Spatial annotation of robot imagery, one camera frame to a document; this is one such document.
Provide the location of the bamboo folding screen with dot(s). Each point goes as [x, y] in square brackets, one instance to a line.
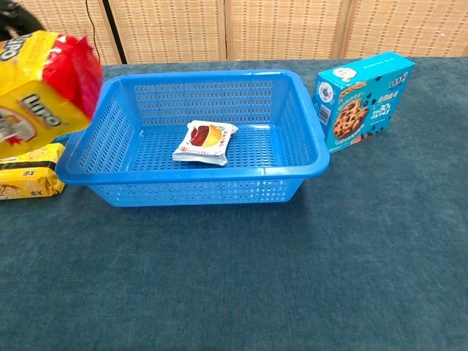
[274, 29]

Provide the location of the blue plastic perforated basket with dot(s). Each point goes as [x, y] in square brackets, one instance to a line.
[256, 153]

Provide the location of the yellow black-striped snack bag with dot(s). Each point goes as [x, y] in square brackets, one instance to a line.
[29, 175]

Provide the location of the teal table mat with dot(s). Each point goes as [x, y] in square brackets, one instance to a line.
[234, 274]

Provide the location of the yellow red Lipo snack bag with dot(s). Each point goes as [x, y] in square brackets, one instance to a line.
[36, 91]

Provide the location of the small white snack packet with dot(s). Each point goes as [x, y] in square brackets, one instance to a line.
[204, 142]

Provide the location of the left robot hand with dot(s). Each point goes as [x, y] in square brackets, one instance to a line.
[18, 16]

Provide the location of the light blue cookie box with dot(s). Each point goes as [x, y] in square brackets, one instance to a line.
[365, 98]

